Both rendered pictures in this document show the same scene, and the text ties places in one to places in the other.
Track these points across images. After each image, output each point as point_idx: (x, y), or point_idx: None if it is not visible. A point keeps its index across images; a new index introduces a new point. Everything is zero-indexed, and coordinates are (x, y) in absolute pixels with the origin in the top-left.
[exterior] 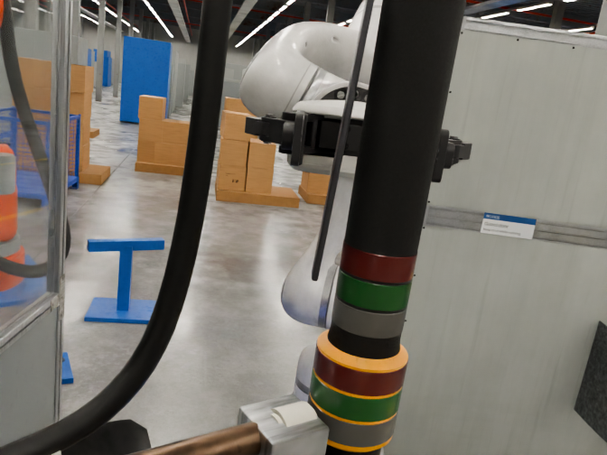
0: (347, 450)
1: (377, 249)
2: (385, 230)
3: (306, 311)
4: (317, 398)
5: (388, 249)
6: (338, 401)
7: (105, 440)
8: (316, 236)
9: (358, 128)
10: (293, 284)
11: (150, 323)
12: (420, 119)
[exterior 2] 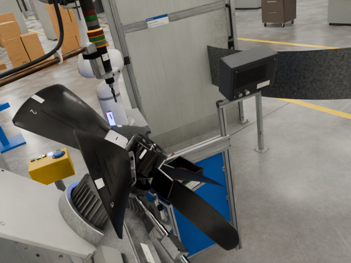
0: (100, 47)
1: (87, 9)
2: (87, 6)
3: (90, 71)
4: (91, 40)
5: (89, 9)
6: (94, 38)
7: (55, 86)
8: (80, 45)
9: None
10: (81, 64)
11: (59, 30)
12: None
